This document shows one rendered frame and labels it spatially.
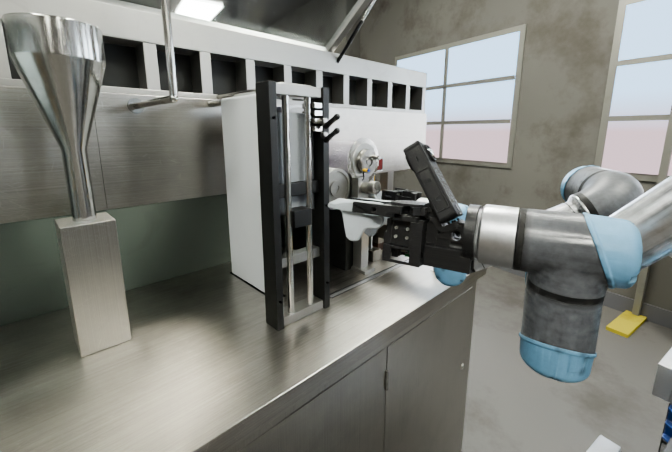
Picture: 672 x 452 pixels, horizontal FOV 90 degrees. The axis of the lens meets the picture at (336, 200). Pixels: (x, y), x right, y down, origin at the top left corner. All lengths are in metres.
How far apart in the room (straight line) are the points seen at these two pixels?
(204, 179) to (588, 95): 2.91
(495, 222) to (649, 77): 2.84
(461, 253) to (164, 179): 0.87
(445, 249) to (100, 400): 0.62
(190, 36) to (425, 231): 0.92
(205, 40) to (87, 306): 0.77
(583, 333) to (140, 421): 0.63
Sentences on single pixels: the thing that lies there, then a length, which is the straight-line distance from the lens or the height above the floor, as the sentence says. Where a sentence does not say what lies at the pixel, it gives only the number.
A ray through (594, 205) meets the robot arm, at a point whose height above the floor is 1.19.
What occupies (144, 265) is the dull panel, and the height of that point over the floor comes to 0.96.
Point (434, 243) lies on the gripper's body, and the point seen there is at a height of 1.20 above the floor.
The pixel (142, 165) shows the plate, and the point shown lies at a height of 1.25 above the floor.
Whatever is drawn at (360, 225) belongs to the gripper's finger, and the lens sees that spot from 0.48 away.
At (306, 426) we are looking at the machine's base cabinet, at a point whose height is 0.76.
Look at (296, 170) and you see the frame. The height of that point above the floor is 1.26.
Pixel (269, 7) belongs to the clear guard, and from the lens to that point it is 1.25.
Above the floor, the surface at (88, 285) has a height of 1.05.
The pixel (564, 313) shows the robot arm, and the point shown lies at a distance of 0.46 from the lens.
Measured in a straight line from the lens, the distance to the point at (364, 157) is 1.05.
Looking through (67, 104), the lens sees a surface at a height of 1.39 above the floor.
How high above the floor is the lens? 1.34
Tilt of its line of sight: 12 degrees down
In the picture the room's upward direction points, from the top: straight up
